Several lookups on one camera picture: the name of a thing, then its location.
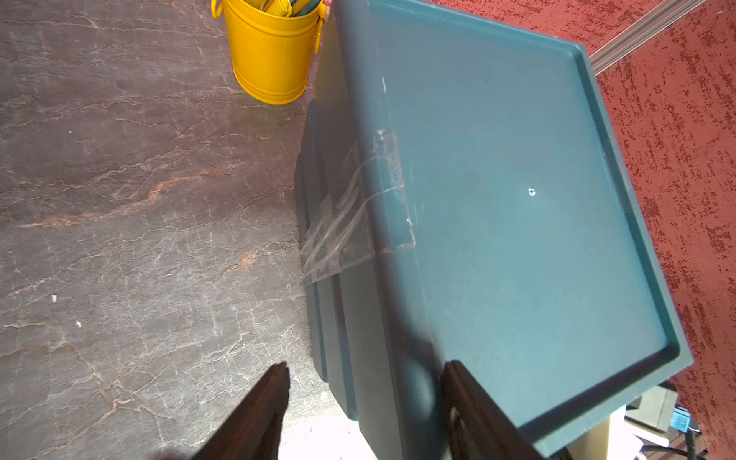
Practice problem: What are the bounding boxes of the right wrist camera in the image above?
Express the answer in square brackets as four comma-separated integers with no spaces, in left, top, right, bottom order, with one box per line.
[624,381,709,460]

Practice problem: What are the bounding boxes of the teal three-drawer cabinet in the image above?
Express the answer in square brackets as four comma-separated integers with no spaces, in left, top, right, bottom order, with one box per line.
[303,1,693,459]

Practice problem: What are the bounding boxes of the pens in bucket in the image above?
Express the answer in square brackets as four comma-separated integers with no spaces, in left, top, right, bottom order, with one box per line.
[245,0,322,17]

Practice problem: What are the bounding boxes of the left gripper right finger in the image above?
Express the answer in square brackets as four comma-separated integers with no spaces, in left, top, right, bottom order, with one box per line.
[441,360,542,459]

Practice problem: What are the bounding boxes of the right aluminium corner post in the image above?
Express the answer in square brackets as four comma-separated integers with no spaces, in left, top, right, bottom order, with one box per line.
[590,0,705,76]

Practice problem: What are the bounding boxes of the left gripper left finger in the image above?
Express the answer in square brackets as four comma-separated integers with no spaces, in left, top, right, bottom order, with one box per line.
[193,361,291,460]

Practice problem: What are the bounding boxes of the clear tape on cabinet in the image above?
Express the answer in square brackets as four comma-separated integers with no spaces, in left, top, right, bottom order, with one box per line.
[300,130,416,285]

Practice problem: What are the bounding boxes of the yellow pen bucket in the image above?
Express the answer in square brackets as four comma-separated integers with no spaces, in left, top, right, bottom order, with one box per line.
[210,0,329,105]

